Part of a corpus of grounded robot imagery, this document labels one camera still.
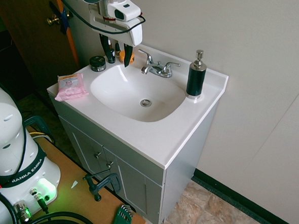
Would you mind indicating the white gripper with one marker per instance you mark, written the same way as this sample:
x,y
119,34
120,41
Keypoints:
x,y
103,24

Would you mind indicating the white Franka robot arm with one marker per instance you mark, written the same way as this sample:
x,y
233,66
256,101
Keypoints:
x,y
3,126

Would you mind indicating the small dark nail polish bottle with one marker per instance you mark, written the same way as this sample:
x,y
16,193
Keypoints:
x,y
111,59
117,50

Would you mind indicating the orange round jar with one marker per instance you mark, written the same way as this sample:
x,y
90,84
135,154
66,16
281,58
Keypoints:
x,y
121,58

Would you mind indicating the black round jar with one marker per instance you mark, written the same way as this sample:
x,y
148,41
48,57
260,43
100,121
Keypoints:
x,y
97,64

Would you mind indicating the orange vertical strip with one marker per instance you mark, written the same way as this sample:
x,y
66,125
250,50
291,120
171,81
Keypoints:
x,y
73,50

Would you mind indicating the chrome sink drain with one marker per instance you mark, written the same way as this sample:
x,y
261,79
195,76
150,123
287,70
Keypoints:
x,y
146,103

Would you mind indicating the pink wipes pack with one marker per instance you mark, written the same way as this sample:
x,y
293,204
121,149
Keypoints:
x,y
70,87

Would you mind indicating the blue tape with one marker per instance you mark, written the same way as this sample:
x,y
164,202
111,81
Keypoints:
x,y
63,18

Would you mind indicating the brass door knob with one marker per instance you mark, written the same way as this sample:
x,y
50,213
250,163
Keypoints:
x,y
52,20

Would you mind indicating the white sink vanity top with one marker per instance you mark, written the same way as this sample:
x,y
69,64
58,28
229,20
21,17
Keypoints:
x,y
130,133

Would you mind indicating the brown wooden door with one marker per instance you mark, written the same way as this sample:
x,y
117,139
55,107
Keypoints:
x,y
34,53

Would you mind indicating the metal cabinet knob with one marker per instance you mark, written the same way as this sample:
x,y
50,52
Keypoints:
x,y
109,165
98,155

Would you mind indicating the grey vanity cabinet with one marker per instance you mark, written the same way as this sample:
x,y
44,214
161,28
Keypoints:
x,y
183,165

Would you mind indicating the dark green C clamp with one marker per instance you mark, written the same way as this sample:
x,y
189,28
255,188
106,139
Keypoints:
x,y
98,183

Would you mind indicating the white paper scrap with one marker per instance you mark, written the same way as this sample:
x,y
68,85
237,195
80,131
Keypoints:
x,y
74,184

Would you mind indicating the green hex key set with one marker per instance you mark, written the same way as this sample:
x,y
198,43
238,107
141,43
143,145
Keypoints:
x,y
120,221

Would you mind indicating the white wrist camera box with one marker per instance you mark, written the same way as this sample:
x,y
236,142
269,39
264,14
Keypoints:
x,y
130,7

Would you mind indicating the black wall baseboard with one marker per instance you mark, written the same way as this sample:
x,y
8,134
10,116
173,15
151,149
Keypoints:
x,y
236,195

